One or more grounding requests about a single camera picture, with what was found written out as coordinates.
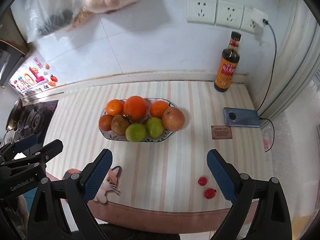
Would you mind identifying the small orange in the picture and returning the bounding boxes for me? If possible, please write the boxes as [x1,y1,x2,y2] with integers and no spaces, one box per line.
[106,99,125,117]
[149,100,170,118]

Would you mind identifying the large orange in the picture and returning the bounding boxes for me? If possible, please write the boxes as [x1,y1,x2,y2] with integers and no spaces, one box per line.
[123,96,147,121]

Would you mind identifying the deer print oval plate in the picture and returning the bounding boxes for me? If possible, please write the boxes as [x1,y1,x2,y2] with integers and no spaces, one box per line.
[99,98,175,143]

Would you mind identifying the black frying pan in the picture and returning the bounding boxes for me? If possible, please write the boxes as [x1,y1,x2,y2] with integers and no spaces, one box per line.
[5,97,24,132]

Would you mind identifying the plastic bag dark contents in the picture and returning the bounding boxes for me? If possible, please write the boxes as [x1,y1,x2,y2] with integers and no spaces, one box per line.
[25,0,83,43]

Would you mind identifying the white charger plug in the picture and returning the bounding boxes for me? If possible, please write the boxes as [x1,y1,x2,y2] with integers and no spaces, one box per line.
[251,7,269,37]

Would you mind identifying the person's dark clothing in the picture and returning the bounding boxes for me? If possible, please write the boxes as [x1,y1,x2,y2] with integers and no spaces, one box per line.
[72,221,180,240]

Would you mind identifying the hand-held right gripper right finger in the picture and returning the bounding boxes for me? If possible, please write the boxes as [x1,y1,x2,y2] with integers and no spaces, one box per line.
[206,149,292,240]

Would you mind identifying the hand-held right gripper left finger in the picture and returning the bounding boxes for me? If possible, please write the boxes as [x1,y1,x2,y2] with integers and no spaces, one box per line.
[26,148,113,240]

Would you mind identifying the black gas stove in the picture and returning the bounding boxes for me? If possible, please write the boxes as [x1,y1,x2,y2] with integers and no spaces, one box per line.
[5,99,59,145]

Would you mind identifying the dark sauce bottle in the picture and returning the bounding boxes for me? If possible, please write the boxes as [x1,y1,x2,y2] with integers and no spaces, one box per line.
[214,31,242,93]

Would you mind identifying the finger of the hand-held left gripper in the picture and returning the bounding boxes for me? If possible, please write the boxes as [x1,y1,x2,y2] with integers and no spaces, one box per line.
[0,139,64,168]
[0,136,38,159]

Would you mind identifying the striped cat print tablecloth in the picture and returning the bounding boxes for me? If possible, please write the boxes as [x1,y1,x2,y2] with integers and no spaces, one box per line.
[37,80,275,230]

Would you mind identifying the black charging cable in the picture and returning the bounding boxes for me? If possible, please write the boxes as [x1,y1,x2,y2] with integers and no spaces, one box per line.
[256,20,278,153]

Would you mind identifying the white wall outlet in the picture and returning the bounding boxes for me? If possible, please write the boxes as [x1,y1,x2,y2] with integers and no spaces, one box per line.
[240,6,263,34]
[186,0,217,26]
[215,0,245,30]

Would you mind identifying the black range hood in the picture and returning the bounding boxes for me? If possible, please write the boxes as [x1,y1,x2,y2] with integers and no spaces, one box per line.
[0,39,28,89]

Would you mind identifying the colourful wall sticker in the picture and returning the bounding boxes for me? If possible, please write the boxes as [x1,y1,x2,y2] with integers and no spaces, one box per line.
[9,57,59,98]

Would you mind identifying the blue smartphone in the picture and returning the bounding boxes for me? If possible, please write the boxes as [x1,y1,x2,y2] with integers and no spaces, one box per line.
[223,107,261,128]

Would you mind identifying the red brown apple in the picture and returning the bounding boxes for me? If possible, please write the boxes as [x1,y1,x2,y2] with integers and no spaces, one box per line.
[162,107,186,132]

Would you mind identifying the small bag brown contents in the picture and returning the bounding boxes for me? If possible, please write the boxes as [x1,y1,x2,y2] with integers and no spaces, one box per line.
[67,7,93,32]

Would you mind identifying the frosted glass sliding door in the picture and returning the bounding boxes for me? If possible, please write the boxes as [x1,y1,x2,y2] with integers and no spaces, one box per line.
[246,0,320,240]

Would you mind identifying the brown label patch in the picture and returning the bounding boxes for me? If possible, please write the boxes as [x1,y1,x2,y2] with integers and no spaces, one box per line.
[211,125,233,139]

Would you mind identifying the small dark red apple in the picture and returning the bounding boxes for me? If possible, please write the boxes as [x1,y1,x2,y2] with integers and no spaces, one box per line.
[99,114,114,131]

